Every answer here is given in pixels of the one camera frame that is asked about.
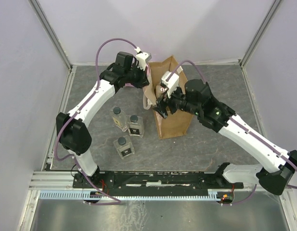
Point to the aluminium frame post left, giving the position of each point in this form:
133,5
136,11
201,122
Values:
37,8

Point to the square glass bottle yellow label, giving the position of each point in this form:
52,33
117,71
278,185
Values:
119,117

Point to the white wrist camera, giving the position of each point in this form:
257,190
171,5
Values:
169,84
142,58

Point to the aluminium frame post right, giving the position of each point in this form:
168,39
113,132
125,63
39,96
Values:
260,32

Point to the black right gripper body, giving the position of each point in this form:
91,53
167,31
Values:
178,101

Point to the square glass bottle black label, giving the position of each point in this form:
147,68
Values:
135,125

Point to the beige canvas tote bag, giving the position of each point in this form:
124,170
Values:
174,125

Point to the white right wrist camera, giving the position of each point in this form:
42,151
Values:
169,84

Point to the round bottle white cap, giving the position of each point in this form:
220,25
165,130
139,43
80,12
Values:
159,91

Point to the aluminium frame post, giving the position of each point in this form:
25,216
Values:
260,32
37,8

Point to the square glass bottle front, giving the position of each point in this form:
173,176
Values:
124,146

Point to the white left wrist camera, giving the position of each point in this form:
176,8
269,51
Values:
142,58

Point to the aluminium frame rail front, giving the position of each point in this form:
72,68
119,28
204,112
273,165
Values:
54,179

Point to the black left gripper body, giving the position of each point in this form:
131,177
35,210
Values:
135,77

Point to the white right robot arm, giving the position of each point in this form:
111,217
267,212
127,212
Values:
276,166

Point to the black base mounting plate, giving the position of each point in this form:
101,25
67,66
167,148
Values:
164,191

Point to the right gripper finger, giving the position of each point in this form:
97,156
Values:
161,111
161,101

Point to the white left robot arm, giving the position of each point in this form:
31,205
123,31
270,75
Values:
72,127

